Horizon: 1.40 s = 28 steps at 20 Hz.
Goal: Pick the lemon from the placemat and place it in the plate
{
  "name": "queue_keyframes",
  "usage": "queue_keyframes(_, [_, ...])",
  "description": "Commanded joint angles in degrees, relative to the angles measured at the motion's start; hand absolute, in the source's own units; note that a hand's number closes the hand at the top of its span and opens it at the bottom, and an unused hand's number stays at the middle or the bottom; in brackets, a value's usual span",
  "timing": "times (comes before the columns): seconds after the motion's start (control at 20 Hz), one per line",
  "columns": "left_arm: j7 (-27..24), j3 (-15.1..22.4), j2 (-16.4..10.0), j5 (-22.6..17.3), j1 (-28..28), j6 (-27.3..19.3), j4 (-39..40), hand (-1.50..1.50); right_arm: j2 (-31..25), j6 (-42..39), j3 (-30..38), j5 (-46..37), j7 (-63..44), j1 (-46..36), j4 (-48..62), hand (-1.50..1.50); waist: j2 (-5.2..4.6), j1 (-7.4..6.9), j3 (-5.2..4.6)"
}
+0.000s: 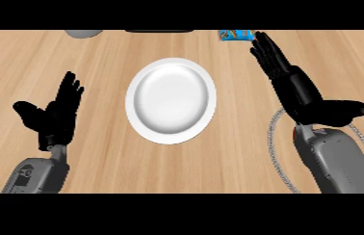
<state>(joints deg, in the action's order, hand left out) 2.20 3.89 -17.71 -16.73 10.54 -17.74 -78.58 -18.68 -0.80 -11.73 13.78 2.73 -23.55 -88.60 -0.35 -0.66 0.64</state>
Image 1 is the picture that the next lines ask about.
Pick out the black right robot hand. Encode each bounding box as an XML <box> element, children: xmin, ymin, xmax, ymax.
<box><xmin>249</xmin><ymin>31</ymin><xmax>364</xmax><ymax>128</ymax></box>

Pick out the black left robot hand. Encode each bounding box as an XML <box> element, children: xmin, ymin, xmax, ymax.
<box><xmin>12</xmin><ymin>70</ymin><xmax>85</xmax><ymax>152</ymax></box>

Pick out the round wood-coloured placemat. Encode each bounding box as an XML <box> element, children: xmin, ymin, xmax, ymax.
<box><xmin>265</xmin><ymin>107</ymin><xmax>364</xmax><ymax>195</ymax></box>

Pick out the white oval plate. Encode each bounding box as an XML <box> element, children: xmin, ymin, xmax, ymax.
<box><xmin>124</xmin><ymin>57</ymin><xmax>218</xmax><ymax>145</ymax></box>

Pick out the blue printed can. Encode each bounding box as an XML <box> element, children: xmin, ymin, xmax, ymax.
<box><xmin>218</xmin><ymin>30</ymin><xmax>258</xmax><ymax>42</ymax></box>

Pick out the grey rounded object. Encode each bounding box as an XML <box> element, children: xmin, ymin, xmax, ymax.
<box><xmin>63</xmin><ymin>30</ymin><xmax>103</xmax><ymax>39</ymax></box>

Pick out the dark flat object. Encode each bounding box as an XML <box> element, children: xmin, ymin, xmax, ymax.
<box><xmin>124</xmin><ymin>30</ymin><xmax>194</xmax><ymax>34</ymax></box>

